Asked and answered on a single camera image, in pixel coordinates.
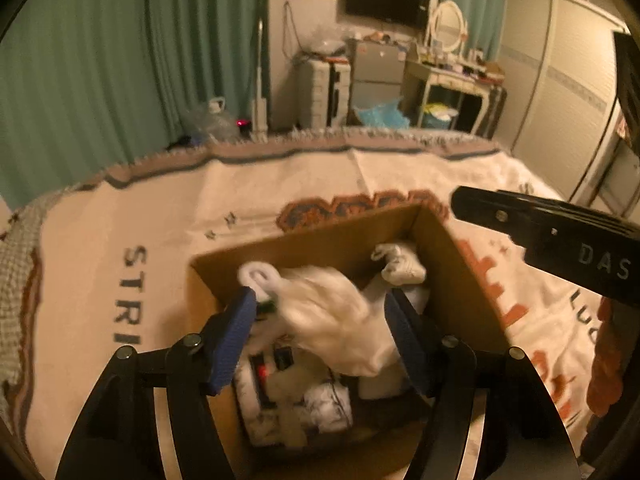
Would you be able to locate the white dressing table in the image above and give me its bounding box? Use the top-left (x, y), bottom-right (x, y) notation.
top-left (402, 56), bottom-right (489, 134)

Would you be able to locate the black wall cable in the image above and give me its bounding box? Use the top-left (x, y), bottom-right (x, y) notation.
top-left (282, 0), bottom-right (306, 62)

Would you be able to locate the clear water jug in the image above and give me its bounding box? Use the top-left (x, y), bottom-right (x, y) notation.
top-left (182, 97), bottom-right (240, 146)

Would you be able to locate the thin white sock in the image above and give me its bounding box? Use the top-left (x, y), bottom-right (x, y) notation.
top-left (370, 241), bottom-right (429, 287)

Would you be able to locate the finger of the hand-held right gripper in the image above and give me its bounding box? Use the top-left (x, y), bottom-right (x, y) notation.
top-left (450, 186), bottom-right (552, 252)

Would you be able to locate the checked bedsheet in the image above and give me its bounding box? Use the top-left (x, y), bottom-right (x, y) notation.
top-left (0, 191), bottom-right (57, 403)

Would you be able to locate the white suitcase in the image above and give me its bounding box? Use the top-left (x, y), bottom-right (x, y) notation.
top-left (294, 57), bottom-right (351, 129)

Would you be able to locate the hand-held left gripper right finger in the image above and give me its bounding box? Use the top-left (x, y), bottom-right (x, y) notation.
top-left (383, 287), bottom-right (582, 480)

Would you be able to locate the white slatted wardrobe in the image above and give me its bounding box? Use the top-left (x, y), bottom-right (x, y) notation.
top-left (495, 0), bottom-right (627, 202)

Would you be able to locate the clear plastic bag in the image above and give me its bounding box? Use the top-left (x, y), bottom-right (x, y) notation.
top-left (304, 27), bottom-right (349, 59)

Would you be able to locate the white stick vacuum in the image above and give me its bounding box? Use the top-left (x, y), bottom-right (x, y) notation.
top-left (251, 18), bottom-right (269, 134)

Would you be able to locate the brown cardboard box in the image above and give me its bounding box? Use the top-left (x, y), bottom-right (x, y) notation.
top-left (187, 202), bottom-right (512, 480)

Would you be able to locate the cream printed blanket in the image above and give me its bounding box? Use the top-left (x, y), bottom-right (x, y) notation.
top-left (39, 127), bottom-right (618, 480)

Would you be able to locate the white fluffy hair band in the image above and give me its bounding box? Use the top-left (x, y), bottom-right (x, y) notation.
top-left (236, 261), bottom-right (282, 312)

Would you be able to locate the thick white sock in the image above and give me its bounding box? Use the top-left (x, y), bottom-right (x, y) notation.
top-left (276, 265), bottom-right (402, 379)

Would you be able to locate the blue plastic bag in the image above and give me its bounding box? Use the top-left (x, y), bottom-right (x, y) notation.
top-left (353, 98), bottom-right (409, 129)

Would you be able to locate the waste bin with bag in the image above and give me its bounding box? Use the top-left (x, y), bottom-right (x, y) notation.
top-left (422, 102), bottom-right (460, 129)

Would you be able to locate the oval white vanity mirror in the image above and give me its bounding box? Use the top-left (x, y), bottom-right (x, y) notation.
top-left (428, 0), bottom-right (469, 54)

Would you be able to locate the person's right hand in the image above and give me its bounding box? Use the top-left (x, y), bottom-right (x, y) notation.
top-left (587, 297), bottom-right (629, 418)

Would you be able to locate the grey mini fridge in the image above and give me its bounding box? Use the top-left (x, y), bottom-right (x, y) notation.
top-left (349, 40), bottom-right (407, 127)

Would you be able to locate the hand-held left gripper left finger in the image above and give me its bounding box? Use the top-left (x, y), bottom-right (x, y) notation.
top-left (55, 286), bottom-right (259, 480)

